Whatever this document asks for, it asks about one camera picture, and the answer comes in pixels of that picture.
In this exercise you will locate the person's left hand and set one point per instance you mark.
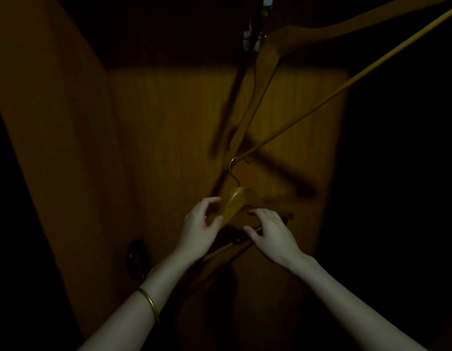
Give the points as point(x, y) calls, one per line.
point(196, 237)

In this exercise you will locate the person's right hand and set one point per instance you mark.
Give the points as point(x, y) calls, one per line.
point(279, 241)

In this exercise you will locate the brown wooden wardrobe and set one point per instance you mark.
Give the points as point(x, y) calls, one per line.
point(156, 142)

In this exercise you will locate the person's left forearm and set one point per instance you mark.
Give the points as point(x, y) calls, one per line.
point(134, 318)

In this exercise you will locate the person's right forearm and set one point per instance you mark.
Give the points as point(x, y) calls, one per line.
point(357, 314)

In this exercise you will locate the metal wardrobe hook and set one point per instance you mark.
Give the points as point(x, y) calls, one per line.
point(253, 40)

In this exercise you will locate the dark round fitting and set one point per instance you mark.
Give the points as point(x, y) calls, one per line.
point(137, 259)

